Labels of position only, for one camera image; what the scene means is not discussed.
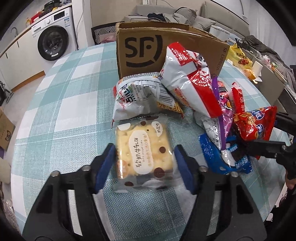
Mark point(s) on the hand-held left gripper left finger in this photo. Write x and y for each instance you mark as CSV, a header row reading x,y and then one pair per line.
x,y
106,162

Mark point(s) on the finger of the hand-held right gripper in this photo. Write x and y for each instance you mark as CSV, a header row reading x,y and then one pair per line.
x,y
285,121
266,147

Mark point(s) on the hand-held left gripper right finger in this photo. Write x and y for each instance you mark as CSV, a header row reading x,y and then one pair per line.
x,y
183,166

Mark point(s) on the red snack packet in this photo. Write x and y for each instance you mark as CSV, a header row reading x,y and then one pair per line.
x,y
252,125

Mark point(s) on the blue cookie packet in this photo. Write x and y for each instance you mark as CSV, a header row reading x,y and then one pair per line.
x,y
208,150

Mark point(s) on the clear cream cake packet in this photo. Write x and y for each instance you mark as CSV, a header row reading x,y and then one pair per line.
x,y
143,148

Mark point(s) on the purple candy packet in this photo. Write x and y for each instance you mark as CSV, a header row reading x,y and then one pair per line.
x,y
225,104

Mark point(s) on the grey white noodle snack bag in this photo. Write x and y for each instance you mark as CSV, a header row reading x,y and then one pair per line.
x,y
134,97

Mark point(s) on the large red white snack bag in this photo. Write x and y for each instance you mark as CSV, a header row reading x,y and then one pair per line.
x,y
192,81

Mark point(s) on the brown cardboard box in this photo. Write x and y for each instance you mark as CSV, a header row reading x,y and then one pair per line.
x,y
138,51

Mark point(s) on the person's right forearm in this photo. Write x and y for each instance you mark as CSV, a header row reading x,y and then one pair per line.
x,y
282,220

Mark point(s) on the grey chair back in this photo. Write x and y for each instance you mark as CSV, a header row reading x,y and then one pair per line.
x,y
270,85

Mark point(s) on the narrow red stick packet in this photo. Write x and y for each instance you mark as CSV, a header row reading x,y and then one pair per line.
x,y
237,97

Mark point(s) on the yellow plastic bag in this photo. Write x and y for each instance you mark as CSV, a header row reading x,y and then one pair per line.
x,y
240,58

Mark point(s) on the printed cardboard box on floor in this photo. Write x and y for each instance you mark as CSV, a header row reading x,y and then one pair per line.
x,y
5,132

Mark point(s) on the grey sofa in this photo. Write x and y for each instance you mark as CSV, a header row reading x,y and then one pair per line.
x,y
226,16

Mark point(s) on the chair with patterned back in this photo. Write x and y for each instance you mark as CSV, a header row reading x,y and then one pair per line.
x,y
104,34

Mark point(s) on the grey cushion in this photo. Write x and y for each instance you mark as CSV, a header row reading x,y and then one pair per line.
x,y
203,23

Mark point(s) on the white washing machine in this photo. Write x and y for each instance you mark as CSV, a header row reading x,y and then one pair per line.
x,y
53,44

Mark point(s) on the white counter cabinet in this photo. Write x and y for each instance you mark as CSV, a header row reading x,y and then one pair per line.
x,y
20,58

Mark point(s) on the curved metal faucet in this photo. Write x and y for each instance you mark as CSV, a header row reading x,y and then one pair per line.
x,y
14,31

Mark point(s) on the red box on washer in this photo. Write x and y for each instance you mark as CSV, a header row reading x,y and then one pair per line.
x,y
37,16

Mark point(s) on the black item on washer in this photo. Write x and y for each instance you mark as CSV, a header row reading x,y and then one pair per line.
x,y
53,5

